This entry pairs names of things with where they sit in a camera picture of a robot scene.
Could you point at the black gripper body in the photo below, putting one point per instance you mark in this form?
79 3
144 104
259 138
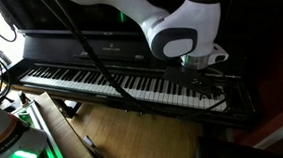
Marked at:
190 79

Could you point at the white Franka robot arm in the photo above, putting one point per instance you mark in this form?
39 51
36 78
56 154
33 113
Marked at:
191 22

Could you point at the black digital piano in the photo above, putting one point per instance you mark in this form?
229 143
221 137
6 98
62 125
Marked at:
89 49

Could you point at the small grey block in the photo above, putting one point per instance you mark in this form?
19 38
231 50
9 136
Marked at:
89 141

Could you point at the black stand foot bar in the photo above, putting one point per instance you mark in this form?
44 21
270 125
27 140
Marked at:
68 107

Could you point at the wooden table board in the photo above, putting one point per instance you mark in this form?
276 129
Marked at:
67 137

